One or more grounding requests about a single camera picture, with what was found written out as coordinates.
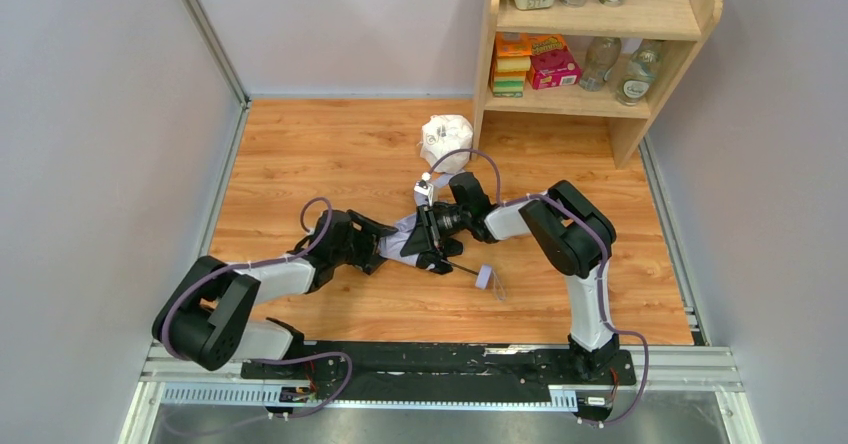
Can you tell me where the orange snack box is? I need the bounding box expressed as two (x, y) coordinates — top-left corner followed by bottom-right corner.
(494, 32), (568, 57)

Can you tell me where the wooden shelf unit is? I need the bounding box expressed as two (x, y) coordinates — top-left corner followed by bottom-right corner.
(471, 0), (725, 171)

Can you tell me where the red snack box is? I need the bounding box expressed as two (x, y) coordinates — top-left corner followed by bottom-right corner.
(528, 49), (582, 90)

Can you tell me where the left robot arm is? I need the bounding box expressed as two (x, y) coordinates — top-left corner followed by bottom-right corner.
(151, 210), (398, 371)

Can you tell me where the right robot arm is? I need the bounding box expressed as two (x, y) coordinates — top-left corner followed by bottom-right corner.
(379, 171), (620, 373)

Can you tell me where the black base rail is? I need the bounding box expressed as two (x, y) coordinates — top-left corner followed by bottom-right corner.
(240, 341), (637, 403)

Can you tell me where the stacked sponges pack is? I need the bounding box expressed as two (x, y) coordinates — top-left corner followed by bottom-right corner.
(490, 56), (531, 98)

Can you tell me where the white crumpled paper bag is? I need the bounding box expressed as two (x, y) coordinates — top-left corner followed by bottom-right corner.
(420, 114), (474, 174)

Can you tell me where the clear glass bottle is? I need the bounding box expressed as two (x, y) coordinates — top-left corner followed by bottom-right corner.
(615, 39), (665, 106)
(578, 37), (622, 92)

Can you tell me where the lavender folding umbrella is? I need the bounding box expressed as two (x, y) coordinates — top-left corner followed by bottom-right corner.
(378, 214), (507, 301)

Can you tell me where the clear glass bottle right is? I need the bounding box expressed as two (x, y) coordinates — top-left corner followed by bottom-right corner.
(615, 39), (665, 106)

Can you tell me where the clear glass bottle left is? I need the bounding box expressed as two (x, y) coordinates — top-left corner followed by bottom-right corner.
(578, 37), (622, 92)

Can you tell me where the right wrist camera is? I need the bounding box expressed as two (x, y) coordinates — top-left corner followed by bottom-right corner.
(413, 172), (435, 206)

